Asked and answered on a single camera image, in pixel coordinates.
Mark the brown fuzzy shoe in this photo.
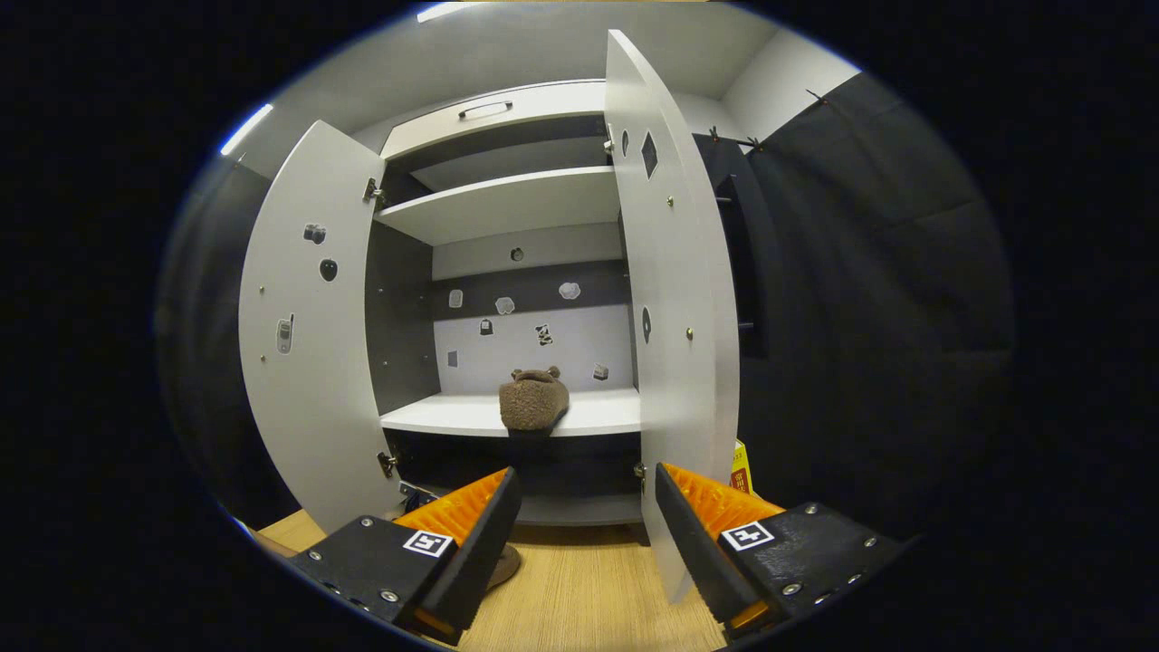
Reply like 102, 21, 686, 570
499, 366, 571, 432
484, 543, 522, 591

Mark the long ceiling light strip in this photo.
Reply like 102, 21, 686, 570
220, 103, 274, 157

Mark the white cabinet drawer front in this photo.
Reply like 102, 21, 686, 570
380, 80, 606, 162

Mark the black backdrop cloth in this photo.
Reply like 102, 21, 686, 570
156, 158, 273, 531
693, 72, 1020, 544

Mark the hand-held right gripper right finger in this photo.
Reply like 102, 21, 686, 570
654, 463, 906, 640

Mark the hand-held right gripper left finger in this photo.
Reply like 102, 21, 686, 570
288, 467, 523, 646

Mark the white shoe cabinet door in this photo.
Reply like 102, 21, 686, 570
604, 30, 742, 605
238, 120, 404, 535

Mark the white shoe cabinet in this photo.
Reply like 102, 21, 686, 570
364, 80, 646, 526

